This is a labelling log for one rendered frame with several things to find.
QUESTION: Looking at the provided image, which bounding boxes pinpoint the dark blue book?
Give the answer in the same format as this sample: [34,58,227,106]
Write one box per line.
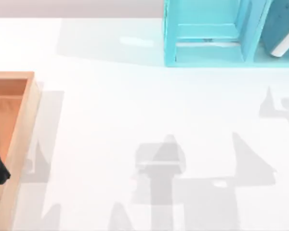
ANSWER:
[259,0,289,58]

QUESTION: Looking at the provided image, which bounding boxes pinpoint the light blue rack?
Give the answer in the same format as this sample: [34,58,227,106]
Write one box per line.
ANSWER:
[162,0,289,68]

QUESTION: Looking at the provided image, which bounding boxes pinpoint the shallow salmon-coloured box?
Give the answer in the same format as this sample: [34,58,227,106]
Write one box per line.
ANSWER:
[0,71,42,231]

